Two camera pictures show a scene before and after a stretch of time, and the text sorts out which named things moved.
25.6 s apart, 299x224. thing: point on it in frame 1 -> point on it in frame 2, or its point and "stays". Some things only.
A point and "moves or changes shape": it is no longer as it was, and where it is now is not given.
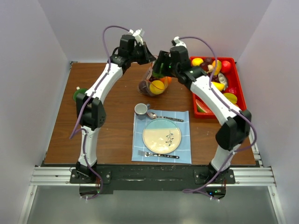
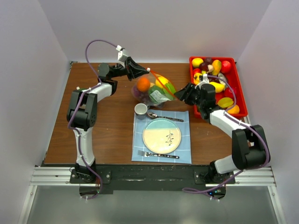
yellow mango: (219, 86) stays
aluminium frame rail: (49, 176) stays
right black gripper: (163, 58) -> (182, 94)
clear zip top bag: (151, 85) moves or changes shape
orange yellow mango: (218, 66) stays
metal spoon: (152, 115) stays
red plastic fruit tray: (225, 80) stays
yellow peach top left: (197, 61) stays
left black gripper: (147, 56) -> (133, 70)
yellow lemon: (157, 87) -> (163, 80)
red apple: (225, 66) stays
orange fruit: (167, 80) -> (143, 84)
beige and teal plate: (161, 136) stays
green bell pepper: (158, 75) -> (164, 90)
